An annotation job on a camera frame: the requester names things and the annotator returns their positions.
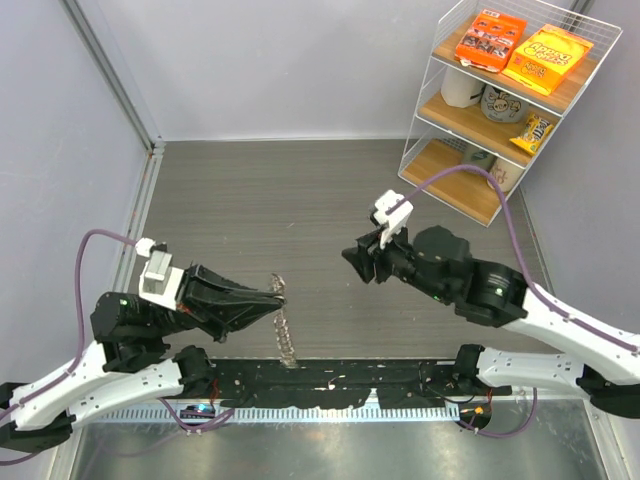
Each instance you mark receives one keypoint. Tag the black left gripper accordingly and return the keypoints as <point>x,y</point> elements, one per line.
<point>221,304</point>

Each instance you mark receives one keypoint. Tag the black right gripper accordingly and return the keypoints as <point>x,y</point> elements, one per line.
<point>368,255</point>

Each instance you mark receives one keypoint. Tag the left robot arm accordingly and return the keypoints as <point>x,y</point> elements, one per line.
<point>126,362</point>

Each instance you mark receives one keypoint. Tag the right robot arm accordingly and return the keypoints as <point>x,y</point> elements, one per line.
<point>592,359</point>

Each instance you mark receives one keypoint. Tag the grey-green mug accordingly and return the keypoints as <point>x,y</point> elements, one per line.
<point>479,159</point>

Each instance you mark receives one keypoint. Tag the white mug red writing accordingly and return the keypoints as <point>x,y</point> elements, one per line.
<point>506,174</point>

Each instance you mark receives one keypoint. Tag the white paper roll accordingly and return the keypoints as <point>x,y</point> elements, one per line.
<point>460,90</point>

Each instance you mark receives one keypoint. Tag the grey cartoon mug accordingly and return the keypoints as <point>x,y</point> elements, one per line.
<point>501,106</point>

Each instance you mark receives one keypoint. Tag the yellow candy packet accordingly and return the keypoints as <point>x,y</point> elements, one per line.
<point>535,132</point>

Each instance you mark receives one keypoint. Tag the orange snack box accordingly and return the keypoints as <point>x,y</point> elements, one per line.
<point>490,40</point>

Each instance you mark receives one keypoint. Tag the yellow snack bag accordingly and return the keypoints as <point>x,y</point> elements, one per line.
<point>544,60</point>

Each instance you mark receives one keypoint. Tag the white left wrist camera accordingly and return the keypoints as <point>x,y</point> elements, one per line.
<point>160,280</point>

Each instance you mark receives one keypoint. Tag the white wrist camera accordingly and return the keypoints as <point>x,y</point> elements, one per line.
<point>390,214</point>
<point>160,280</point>

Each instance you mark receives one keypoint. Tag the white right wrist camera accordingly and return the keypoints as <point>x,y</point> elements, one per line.
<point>390,214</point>

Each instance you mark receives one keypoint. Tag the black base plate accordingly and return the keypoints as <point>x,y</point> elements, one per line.
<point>336,383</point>

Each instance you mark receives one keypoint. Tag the white slotted cable duct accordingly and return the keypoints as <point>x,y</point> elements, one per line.
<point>369,413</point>

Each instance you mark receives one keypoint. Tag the white wire shelf rack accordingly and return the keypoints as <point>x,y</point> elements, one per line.
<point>463,110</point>

